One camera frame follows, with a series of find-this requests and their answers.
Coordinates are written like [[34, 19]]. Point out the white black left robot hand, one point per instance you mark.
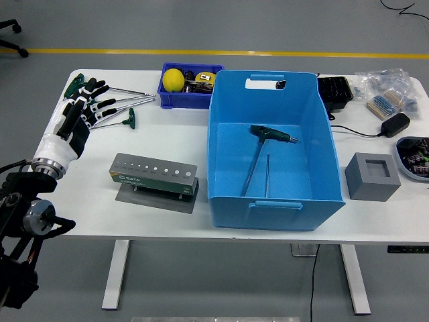
[[53, 147]]

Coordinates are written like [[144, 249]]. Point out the grey green hex key stand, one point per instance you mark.
[[151, 181]]

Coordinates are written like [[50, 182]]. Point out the large light blue box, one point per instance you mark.
[[285, 167]]

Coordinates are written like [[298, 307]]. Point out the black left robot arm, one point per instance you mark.
[[20, 188]]

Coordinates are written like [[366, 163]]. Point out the yellow ball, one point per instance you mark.
[[173, 80]]

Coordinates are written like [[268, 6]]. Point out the small dark blue bin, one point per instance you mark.
[[184, 100]]

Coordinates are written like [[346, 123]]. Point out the white table leg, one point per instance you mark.
[[115, 275], [355, 278]]

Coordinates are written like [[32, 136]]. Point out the dark brown small parts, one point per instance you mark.
[[192, 88]]

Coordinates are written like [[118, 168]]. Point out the yellow tape measure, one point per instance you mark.
[[204, 78]]

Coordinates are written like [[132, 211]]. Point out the small black object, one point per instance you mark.
[[281, 85]]

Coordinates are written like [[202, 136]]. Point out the black plastic tray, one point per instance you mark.
[[335, 90]]

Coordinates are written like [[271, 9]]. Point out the grey hollow cube block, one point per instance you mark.
[[368, 188]]

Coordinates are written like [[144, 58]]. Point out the clear bag of resistor strips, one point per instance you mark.
[[378, 105]]

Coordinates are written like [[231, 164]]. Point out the clear plastic parts bag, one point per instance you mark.
[[382, 80]]

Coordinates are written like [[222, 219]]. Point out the black power adapter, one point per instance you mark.
[[395, 124]]

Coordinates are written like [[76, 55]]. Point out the grey blue oval tray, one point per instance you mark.
[[399, 156]]

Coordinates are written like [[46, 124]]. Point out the pile of circuit boards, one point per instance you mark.
[[417, 161]]

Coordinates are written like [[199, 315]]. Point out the black table control panel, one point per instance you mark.
[[407, 249]]

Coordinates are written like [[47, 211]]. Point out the grey metal floor bracket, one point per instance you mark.
[[301, 250]]

